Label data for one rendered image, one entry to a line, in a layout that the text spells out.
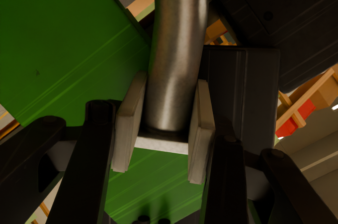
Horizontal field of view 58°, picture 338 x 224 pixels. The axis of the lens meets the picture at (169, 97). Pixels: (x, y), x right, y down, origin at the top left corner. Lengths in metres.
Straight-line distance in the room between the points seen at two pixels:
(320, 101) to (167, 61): 4.12
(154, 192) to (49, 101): 0.11
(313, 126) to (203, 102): 9.55
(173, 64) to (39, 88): 0.11
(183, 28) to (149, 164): 0.12
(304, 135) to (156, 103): 9.58
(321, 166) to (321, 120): 2.18
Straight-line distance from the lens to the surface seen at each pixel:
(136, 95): 0.15
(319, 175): 7.91
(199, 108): 0.15
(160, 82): 0.17
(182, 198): 0.25
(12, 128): 0.42
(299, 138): 9.75
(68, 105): 0.23
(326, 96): 4.29
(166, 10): 0.17
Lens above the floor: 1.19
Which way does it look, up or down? level
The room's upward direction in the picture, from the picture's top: 146 degrees clockwise
